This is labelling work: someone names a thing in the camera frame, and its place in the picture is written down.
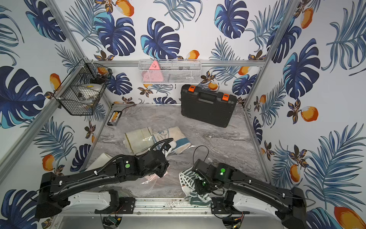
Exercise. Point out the cream striped towel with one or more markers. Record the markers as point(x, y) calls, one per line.
point(139, 141)

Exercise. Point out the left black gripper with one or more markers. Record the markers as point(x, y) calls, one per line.
point(162, 167)

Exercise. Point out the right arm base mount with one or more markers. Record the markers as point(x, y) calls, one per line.
point(225, 205)

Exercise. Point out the blue white patterned towel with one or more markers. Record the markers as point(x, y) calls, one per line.
point(179, 144)

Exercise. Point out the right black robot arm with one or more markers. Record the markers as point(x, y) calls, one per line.
point(290, 204)

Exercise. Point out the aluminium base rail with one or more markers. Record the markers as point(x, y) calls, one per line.
point(87, 205)

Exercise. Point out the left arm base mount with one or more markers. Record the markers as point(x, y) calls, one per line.
point(118, 205)

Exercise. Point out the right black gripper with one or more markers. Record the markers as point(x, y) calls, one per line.
point(198, 188)

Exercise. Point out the pink towel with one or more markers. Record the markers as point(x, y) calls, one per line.
point(150, 179)

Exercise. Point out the clear plastic vacuum bag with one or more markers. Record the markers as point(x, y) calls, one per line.
point(122, 168)

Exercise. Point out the clear mesh wall tray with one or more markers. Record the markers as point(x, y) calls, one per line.
point(176, 71)

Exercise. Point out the small black battery box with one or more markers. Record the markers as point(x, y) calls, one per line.
point(114, 118)

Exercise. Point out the black plastic tool case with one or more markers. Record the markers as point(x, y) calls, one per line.
point(214, 108)

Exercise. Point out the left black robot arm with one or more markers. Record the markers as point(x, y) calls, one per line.
point(55, 190)

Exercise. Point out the pink triangular object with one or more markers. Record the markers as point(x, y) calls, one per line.
point(154, 74)

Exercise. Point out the black white striped towel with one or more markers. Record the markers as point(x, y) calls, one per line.
point(187, 178)

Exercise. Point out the black wire basket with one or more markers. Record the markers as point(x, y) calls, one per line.
point(81, 91)

